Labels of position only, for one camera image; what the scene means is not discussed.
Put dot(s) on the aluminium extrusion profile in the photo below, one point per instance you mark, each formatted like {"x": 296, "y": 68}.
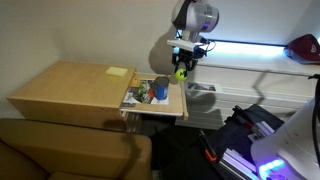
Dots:
{"x": 236, "y": 163}

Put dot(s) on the white ribbed radiator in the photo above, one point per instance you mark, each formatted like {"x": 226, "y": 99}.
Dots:
{"x": 240, "y": 100}

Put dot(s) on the yellow-green tennis ball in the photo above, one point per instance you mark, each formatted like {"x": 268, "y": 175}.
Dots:
{"x": 181, "y": 75}

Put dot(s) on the orange black bar clamp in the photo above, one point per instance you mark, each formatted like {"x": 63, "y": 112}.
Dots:
{"x": 208, "y": 146}
{"x": 245, "y": 118}

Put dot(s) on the small photo card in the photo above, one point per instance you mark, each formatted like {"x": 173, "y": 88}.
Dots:
{"x": 201, "y": 87}

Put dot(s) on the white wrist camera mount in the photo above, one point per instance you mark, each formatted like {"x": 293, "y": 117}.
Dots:
{"x": 183, "y": 44}

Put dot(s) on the light wooden cabinet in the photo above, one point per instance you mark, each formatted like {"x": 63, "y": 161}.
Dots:
{"x": 73, "y": 90}

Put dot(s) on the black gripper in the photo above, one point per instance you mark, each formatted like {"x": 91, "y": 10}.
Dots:
{"x": 185, "y": 55}

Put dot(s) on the brown leather sofa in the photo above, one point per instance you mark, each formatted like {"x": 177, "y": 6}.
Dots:
{"x": 66, "y": 150}

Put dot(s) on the maroon baseball cap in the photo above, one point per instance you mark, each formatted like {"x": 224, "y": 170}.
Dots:
{"x": 306, "y": 45}

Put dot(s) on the white windowsill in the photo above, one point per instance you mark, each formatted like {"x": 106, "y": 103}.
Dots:
{"x": 253, "y": 61}

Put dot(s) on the blue tin can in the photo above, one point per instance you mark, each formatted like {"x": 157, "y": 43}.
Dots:
{"x": 161, "y": 89}

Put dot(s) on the small orange box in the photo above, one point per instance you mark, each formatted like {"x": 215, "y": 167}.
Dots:
{"x": 134, "y": 82}

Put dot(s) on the printed colourful magazine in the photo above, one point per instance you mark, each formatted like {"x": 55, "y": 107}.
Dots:
{"x": 140, "y": 95}

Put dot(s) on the yellow sponge pad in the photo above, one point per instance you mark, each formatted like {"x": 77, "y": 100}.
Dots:
{"x": 116, "y": 71}

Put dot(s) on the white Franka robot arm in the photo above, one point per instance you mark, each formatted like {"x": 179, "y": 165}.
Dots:
{"x": 196, "y": 15}

